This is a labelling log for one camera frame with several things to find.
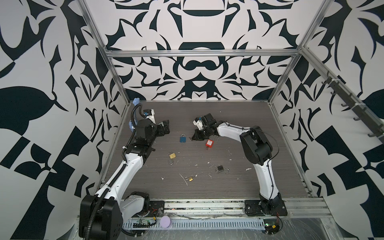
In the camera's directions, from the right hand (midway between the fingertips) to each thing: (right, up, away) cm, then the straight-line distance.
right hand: (192, 137), depth 97 cm
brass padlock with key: (-12, -10, -6) cm, 17 cm away
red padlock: (+11, -4, -1) cm, 12 cm away
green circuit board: (+37, -38, -26) cm, 60 cm away
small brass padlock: (-1, -21, -14) cm, 25 cm away
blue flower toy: (-33, +22, -10) cm, 40 cm away
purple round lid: (-11, -31, -33) cm, 47 cm away
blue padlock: (-6, -1, +2) cm, 7 cm away
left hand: (-17, +12, -17) cm, 27 cm away
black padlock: (+16, -17, -10) cm, 25 cm away
